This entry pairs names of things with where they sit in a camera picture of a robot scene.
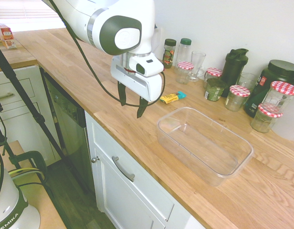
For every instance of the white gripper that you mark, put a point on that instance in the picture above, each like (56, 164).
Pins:
(137, 83)

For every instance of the yellow teal protein bar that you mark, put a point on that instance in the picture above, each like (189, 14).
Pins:
(171, 97)

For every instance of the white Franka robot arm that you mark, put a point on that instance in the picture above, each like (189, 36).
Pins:
(77, 19)

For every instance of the clear rectangular plastic container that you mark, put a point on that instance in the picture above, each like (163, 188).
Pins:
(202, 148)

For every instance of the large dark protein tub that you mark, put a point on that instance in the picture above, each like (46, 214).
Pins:
(280, 70)

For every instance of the spice jar with dark lid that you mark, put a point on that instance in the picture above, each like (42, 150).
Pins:
(169, 56)

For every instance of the glass jar red checked lid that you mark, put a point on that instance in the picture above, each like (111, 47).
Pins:
(265, 121)
(184, 71)
(279, 95)
(236, 99)
(213, 72)

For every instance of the stainless steel dishwasher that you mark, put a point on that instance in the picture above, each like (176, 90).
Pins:
(66, 114)

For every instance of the round metal cabinet knob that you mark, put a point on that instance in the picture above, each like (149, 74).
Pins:
(95, 159)

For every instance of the clear bottle with green lid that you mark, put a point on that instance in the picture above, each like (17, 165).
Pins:
(184, 52)

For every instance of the tall clear drinking glass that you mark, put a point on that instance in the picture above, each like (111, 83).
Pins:
(198, 59)

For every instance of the green-contents glass jar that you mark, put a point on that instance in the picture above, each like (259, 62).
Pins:
(215, 90)

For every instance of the white kitchen base cabinet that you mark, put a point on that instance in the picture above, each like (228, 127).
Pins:
(128, 202)

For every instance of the white drawer cabinet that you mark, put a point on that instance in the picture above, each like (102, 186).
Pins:
(30, 119)

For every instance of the dark green shaker bottle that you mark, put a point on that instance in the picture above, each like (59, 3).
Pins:
(235, 66)

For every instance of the dark green clamp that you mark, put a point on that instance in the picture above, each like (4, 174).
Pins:
(34, 158)

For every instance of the clear glass tumbler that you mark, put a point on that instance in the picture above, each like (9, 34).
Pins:
(247, 80)

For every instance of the orange white carton box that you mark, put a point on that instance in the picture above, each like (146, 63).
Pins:
(9, 44)
(5, 32)

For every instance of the brown wooden robot table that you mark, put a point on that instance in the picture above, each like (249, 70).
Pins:
(44, 205)

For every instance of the white window blind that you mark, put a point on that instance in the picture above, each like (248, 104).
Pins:
(23, 9)

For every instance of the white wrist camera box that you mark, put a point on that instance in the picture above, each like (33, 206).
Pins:
(150, 68)

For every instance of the black camera tripod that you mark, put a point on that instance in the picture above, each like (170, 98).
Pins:
(18, 83)

